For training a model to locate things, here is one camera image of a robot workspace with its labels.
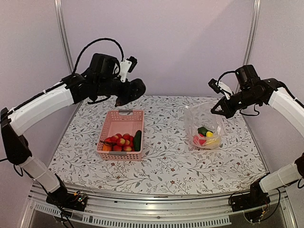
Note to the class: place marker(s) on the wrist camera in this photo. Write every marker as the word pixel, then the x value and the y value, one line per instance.
pixel 220 87
pixel 127 66

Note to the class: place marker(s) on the dark purple toy eggplant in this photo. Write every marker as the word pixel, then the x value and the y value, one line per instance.
pixel 123 99

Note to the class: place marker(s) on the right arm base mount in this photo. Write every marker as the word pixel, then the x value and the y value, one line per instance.
pixel 255 198

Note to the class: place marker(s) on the right aluminium corner post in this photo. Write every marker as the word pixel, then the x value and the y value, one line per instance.
pixel 252 31

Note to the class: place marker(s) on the dark green toy cucumber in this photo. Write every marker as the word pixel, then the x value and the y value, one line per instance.
pixel 137 141

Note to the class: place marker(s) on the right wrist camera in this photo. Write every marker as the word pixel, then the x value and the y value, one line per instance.
pixel 220 87

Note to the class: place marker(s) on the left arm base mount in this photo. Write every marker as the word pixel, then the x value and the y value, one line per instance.
pixel 64 199

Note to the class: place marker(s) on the left aluminium corner post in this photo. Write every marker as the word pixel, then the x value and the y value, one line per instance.
pixel 63 34

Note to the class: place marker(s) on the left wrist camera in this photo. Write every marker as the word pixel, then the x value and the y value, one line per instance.
pixel 127 66

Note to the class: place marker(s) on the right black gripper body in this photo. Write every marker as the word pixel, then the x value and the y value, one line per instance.
pixel 247 99

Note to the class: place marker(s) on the clear zip top bag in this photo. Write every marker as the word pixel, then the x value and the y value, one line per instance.
pixel 199 115

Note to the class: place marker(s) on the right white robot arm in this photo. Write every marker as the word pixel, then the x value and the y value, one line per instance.
pixel 277 119

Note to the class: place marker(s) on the aluminium front rail frame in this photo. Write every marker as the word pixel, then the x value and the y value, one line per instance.
pixel 113 209

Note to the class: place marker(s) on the floral table mat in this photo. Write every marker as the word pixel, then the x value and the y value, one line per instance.
pixel 170 164

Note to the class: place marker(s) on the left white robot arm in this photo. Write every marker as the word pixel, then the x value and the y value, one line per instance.
pixel 16 121

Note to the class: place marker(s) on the red yellow toy fruit bunch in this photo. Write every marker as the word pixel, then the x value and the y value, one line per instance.
pixel 120 143

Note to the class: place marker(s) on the yellow toy pepper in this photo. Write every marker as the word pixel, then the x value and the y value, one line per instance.
pixel 209 134

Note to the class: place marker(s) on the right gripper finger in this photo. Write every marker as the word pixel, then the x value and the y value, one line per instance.
pixel 222 113
pixel 220 106

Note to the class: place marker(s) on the orange toy fruit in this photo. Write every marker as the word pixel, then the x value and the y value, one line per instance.
pixel 107 148

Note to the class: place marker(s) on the aluminium corner post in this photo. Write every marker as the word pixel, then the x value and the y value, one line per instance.
pixel 252 31
pixel 63 34

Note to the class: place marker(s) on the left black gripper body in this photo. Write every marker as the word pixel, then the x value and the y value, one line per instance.
pixel 106 87

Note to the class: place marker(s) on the pink plastic basket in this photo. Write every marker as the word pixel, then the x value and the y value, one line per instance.
pixel 121 121

